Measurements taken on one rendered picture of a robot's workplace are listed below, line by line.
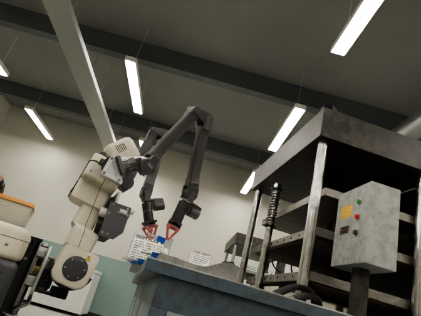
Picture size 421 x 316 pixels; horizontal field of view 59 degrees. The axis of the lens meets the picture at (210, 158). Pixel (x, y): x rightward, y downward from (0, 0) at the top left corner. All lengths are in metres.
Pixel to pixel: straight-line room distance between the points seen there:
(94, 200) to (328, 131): 1.39
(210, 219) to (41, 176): 4.29
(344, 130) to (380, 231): 0.73
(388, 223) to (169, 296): 1.17
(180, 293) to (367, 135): 1.67
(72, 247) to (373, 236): 1.34
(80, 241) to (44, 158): 8.44
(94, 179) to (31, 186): 8.24
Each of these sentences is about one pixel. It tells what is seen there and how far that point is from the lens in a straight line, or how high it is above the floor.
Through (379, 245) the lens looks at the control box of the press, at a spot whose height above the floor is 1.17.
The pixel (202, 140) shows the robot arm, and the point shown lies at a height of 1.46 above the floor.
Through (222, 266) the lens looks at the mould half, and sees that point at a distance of 1.81.
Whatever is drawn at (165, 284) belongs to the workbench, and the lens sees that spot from 1.15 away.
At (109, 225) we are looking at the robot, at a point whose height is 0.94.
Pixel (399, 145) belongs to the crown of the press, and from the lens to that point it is 2.58.
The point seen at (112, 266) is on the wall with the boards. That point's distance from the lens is 9.13.
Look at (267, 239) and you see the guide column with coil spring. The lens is 2.83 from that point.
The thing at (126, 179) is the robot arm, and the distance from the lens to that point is 2.10.
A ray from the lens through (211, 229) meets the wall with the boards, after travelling 9.21.
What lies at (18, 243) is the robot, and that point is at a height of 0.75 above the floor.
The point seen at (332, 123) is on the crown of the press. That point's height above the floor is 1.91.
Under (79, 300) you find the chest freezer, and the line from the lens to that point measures 8.33.
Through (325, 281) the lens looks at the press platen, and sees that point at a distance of 2.20.
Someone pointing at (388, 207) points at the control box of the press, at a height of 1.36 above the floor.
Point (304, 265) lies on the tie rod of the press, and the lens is 2.09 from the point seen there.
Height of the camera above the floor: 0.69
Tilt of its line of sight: 22 degrees up
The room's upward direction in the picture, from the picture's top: 15 degrees clockwise
